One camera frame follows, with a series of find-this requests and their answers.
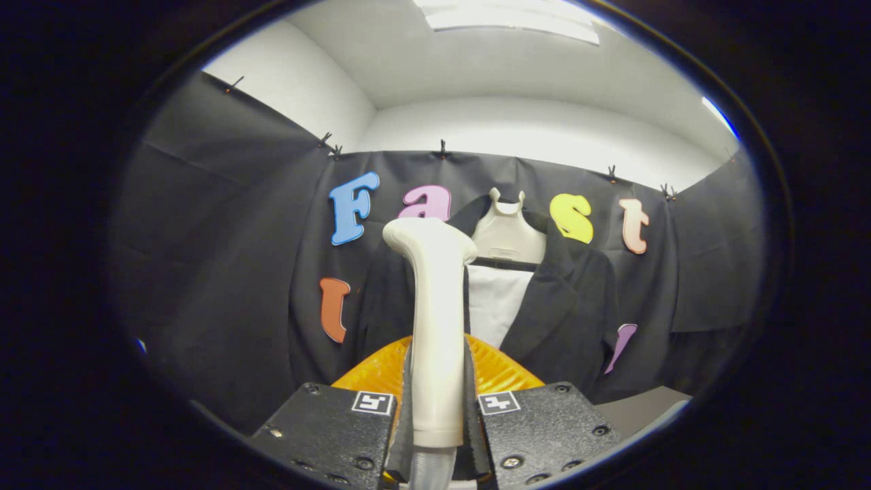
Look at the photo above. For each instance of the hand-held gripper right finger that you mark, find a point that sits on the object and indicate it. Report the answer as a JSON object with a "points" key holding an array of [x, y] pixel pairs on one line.
{"points": [[544, 429]]}

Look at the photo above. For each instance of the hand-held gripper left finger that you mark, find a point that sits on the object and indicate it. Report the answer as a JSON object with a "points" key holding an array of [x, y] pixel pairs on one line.
{"points": [[320, 429]]}

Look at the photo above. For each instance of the black suit jacket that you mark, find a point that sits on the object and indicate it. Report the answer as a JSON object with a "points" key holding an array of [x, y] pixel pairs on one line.
{"points": [[571, 313]]}

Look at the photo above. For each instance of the white garment steamer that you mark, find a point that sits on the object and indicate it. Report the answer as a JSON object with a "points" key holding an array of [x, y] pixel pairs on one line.
{"points": [[437, 327]]}

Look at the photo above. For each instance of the beige clothes hanger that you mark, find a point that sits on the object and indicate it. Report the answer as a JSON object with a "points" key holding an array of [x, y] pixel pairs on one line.
{"points": [[507, 235]]}

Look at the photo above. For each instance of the grey cabinet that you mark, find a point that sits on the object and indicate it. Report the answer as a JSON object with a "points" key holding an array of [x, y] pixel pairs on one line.
{"points": [[639, 408]]}

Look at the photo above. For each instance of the black backdrop cloth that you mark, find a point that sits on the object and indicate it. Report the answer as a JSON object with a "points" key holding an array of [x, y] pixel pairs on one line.
{"points": [[224, 238]]}

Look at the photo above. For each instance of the row of black clips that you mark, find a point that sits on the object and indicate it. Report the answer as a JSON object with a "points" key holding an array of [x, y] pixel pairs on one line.
{"points": [[442, 148]]}

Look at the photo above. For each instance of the narrow ceiling light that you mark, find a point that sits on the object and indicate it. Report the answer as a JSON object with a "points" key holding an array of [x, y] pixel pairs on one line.
{"points": [[720, 117]]}

